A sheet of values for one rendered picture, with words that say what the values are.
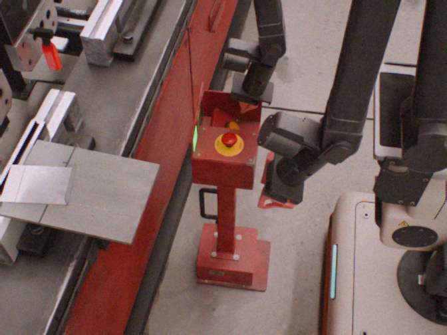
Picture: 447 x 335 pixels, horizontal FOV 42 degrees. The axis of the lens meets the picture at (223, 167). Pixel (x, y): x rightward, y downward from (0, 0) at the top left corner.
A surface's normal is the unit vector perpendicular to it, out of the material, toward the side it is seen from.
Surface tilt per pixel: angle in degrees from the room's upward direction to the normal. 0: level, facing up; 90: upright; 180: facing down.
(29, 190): 0
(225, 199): 90
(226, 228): 90
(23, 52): 90
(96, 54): 90
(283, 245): 0
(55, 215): 0
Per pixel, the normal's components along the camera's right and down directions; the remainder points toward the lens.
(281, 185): 0.45, -0.44
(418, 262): 0.00, -0.56
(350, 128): -0.10, 0.82
